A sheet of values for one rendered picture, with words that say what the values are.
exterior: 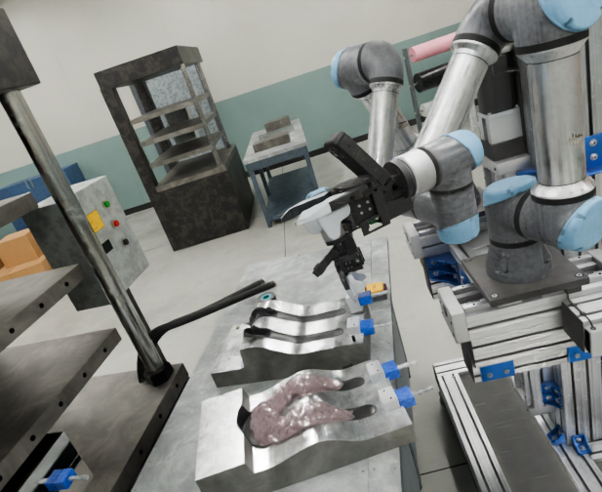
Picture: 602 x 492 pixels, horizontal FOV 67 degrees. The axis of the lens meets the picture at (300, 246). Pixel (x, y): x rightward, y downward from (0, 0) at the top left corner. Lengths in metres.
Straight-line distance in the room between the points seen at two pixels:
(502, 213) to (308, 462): 0.71
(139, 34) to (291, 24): 2.30
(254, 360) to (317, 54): 6.58
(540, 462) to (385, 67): 1.38
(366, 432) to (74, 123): 7.67
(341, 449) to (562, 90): 0.86
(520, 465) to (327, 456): 0.91
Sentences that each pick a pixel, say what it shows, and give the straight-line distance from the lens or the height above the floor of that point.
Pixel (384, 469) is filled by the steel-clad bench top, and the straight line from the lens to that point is 1.14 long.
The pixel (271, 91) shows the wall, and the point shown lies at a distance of 7.64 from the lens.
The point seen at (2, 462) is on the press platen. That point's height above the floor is 1.04.
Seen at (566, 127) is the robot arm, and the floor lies 1.41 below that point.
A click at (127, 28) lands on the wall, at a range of 7.96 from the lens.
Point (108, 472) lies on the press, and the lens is 1.53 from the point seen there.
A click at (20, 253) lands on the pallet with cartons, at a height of 0.56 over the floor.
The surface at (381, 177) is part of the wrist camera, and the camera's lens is 0.75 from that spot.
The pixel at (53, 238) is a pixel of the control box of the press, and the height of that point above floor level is 1.36.
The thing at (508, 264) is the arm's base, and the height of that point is 1.08.
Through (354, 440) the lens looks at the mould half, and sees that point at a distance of 1.12.
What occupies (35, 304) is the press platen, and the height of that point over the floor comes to 1.28.
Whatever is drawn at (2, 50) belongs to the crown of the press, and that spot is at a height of 1.90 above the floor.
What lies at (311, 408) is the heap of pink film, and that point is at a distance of 1.15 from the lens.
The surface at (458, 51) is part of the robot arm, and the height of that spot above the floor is 1.58.
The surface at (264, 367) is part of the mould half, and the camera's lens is 1.44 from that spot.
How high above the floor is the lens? 1.68
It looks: 23 degrees down
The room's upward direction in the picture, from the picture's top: 18 degrees counter-clockwise
